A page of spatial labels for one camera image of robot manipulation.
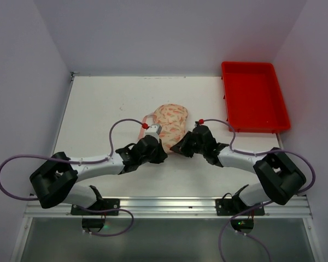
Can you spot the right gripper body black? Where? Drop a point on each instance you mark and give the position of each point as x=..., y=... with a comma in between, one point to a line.
x=188, y=142

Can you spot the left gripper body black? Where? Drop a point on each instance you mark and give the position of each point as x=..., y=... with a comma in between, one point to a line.
x=155, y=150

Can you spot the floral mesh laundry bag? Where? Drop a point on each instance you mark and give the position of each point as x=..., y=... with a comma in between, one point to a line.
x=172, y=119

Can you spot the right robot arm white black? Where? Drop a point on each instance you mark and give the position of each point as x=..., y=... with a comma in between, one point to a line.
x=279, y=177

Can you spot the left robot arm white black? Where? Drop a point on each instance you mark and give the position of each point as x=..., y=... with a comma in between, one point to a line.
x=57, y=180

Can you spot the red plastic tray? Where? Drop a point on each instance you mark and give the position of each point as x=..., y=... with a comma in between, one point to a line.
x=253, y=98

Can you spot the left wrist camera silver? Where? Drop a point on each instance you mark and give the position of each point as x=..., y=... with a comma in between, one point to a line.
x=153, y=130

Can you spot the aluminium front rail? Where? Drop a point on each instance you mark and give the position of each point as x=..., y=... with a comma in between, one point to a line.
x=175, y=207

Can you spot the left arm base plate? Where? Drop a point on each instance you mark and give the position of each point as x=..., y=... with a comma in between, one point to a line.
x=107, y=206

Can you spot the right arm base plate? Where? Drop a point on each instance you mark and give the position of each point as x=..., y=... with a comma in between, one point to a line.
x=230, y=205

